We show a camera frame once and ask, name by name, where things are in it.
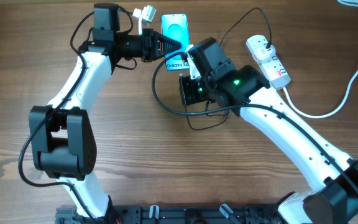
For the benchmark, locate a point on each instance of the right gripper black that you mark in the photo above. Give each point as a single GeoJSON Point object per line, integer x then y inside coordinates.
{"type": "Point", "coordinates": [186, 84]}

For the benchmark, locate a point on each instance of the white USB charger plug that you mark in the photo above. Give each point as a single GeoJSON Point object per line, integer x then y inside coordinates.
{"type": "Point", "coordinates": [262, 53]}

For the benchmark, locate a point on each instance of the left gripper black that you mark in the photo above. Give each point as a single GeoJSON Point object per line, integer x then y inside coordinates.
{"type": "Point", "coordinates": [150, 45]}

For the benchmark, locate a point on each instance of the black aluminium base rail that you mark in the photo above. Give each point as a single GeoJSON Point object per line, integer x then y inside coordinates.
{"type": "Point", "coordinates": [260, 213]}

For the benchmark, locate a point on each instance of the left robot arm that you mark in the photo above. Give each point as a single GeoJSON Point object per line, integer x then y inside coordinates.
{"type": "Point", "coordinates": [61, 137]}

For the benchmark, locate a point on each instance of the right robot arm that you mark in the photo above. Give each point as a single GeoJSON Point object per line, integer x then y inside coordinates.
{"type": "Point", "coordinates": [331, 174]}

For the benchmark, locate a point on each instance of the white power strip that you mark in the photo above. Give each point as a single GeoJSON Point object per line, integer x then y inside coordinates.
{"type": "Point", "coordinates": [272, 68]}

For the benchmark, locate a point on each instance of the turquoise screen Galaxy smartphone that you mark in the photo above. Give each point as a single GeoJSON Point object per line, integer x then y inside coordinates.
{"type": "Point", "coordinates": [175, 26]}

